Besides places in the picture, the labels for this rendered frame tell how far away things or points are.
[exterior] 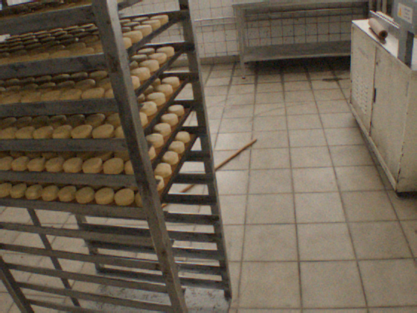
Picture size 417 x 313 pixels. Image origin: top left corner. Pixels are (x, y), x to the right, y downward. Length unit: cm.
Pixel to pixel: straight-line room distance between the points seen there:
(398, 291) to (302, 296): 46
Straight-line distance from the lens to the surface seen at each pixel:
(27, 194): 111
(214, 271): 160
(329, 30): 520
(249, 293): 192
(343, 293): 193
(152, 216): 84
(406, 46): 217
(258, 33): 514
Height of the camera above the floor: 149
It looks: 30 degrees down
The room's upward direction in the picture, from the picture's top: 8 degrees counter-clockwise
